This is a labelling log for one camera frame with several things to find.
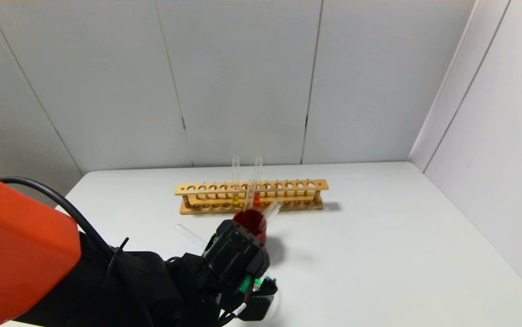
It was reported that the test tube bright yellow liquid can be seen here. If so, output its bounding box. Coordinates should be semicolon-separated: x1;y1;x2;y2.
243;178;259;214

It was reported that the test tube blue liquid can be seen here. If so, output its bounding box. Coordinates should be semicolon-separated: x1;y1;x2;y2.
175;223;208;249

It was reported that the test tube red liquid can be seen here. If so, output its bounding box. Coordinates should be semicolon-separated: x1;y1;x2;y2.
254;155;264;207

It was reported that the test tube pale yellow liquid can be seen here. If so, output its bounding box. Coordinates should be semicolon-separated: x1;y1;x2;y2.
231;156;241;207

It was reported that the empty glass test tube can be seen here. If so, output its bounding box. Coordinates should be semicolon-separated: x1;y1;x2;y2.
260;201;283;224

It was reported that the wooden test tube rack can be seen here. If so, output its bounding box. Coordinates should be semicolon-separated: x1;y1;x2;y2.
175;179;330;215

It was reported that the red plastic cup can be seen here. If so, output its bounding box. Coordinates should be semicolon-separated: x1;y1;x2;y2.
232;208;268;246

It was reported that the black camera cable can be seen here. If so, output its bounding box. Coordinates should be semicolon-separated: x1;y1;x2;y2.
216;277;255;327

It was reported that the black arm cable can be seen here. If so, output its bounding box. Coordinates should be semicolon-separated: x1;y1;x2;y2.
0;176;130;268

